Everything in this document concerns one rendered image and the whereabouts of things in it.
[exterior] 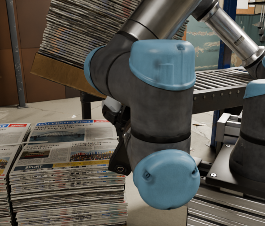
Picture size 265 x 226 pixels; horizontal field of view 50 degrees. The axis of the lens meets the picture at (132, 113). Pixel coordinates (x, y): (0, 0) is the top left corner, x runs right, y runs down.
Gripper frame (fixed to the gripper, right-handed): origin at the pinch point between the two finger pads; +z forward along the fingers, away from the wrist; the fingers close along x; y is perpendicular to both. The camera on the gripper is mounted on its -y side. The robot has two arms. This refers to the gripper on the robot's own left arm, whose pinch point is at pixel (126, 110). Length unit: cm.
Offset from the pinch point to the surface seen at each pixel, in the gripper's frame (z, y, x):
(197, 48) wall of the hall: 477, 43, -198
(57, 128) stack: 30.4, -21.5, 13.1
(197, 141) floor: 190, -56, -126
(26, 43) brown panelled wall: 364, -46, 87
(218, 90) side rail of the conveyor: 86, 6, -65
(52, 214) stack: 1.2, -32.8, 7.6
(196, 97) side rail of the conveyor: 81, -1, -53
